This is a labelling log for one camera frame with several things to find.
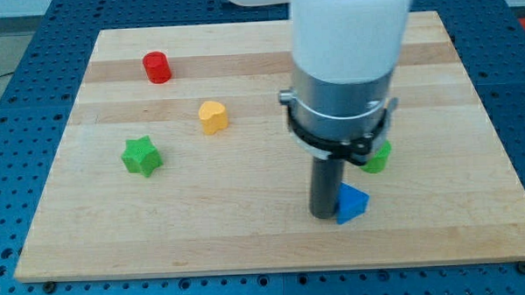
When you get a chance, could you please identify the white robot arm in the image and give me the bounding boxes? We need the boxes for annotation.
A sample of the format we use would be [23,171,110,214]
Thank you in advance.
[228,0,412,223]

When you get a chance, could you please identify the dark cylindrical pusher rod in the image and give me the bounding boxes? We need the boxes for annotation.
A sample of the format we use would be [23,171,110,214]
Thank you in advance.
[309,158,345,219]

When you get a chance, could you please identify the yellow heart block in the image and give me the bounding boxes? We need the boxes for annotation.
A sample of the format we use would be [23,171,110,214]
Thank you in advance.
[199,101,228,136]

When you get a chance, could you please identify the wooden board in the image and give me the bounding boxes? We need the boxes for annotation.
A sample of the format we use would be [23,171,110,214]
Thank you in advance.
[15,11,525,283]

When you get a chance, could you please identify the red cylinder block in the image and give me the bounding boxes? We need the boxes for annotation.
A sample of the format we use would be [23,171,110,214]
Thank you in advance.
[142,52,172,84]

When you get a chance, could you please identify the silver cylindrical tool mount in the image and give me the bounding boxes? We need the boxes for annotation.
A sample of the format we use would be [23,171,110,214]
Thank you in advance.
[279,67,398,166]

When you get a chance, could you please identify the blue triangle block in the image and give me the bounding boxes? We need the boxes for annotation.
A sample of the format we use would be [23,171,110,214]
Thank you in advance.
[336,183,370,225]

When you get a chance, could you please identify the green cylinder block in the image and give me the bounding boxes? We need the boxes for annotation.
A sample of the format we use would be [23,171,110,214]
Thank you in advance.
[360,140,392,173]

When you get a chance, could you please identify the green star block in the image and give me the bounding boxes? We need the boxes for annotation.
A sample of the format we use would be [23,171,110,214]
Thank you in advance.
[121,136,164,178]

